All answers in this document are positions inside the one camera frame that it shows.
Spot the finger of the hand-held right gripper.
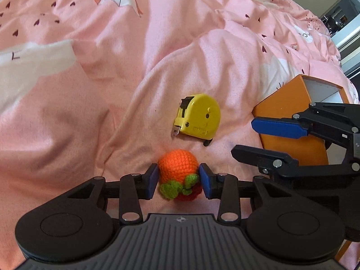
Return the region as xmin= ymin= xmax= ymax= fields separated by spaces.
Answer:
xmin=251 ymin=102 xmax=360 ymax=148
xmin=231 ymin=144 xmax=360 ymax=189

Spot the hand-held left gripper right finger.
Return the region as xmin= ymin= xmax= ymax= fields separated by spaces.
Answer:
xmin=198 ymin=163 xmax=293 ymax=223

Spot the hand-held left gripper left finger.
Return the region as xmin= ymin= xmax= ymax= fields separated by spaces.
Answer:
xmin=67 ymin=163 xmax=159 ymax=223

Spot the orange box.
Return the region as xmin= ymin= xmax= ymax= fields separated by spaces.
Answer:
xmin=252 ymin=74 xmax=350 ymax=166

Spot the orange crochet fruit toy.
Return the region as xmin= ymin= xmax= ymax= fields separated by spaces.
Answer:
xmin=157 ymin=149 xmax=203 ymax=202

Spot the yellow tape measure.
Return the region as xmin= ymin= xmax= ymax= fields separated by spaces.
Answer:
xmin=171 ymin=93 xmax=221 ymax=147

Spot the white furniture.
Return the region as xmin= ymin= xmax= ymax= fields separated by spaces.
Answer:
xmin=328 ymin=20 xmax=360 ymax=79

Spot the pink printed blanket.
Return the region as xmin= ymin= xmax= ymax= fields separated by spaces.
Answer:
xmin=0 ymin=0 xmax=360 ymax=262

